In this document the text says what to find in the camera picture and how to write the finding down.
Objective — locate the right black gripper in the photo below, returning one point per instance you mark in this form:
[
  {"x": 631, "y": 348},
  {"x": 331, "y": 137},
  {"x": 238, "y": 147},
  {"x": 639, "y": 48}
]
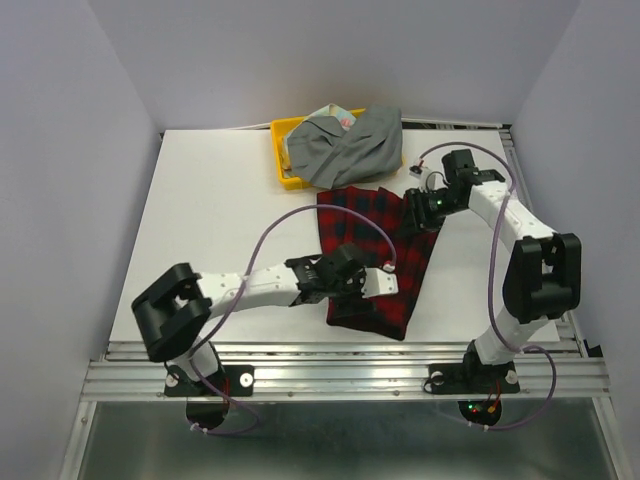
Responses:
[{"x": 415, "y": 213}]

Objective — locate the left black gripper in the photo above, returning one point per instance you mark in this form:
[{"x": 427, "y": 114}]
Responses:
[{"x": 359, "y": 282}]

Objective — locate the red black plaid skirt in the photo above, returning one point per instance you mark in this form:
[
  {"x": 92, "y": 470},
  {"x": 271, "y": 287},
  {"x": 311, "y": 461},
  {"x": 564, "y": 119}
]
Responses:
[{"x": 390, "y": 315}]

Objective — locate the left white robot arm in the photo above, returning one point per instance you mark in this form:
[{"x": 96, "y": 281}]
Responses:
[{"x": 172, "y": 312}]

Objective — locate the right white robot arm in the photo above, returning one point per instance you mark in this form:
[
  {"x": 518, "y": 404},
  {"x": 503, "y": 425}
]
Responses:
[{"x": 542, "y": 281}]

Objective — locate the yellow plastic bin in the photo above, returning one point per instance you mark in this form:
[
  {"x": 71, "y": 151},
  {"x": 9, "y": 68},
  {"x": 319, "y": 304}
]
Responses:
[{"x": 285, "y": 155}]

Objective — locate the pastel patterned cloth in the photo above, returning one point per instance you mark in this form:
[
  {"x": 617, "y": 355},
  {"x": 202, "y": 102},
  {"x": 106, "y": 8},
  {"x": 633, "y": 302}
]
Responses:
[{"x": 345, "y": 117}]

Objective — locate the grey skirt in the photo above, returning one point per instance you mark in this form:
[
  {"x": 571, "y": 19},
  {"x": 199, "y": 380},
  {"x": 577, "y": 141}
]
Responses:
[{"x": 350, "y": 150}]

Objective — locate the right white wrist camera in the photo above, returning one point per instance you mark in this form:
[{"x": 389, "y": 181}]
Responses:
[{"x": 427, "y": 177}]

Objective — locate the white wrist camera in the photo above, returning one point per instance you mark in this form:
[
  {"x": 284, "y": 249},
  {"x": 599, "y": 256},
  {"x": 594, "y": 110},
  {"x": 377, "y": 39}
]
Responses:
[
  {"x": 427, "y": 177},
  {"x": 378, "y": 282}
]

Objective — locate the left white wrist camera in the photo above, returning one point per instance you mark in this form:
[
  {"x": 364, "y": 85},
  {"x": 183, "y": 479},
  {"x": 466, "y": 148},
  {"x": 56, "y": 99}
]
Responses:
[{"x": 378, "y": 282}]

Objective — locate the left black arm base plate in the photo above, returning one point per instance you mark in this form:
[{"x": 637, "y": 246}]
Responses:
[{"x": 232, "y": 380}]

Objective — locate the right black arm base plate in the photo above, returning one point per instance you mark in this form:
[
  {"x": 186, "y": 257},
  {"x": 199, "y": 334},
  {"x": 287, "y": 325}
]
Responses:
[{"x": 458, "y": 379}]

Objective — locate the aluminium frame rail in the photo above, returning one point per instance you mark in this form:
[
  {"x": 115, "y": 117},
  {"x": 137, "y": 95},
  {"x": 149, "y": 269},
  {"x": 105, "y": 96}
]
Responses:
[{"x": 335, "y": 404}]

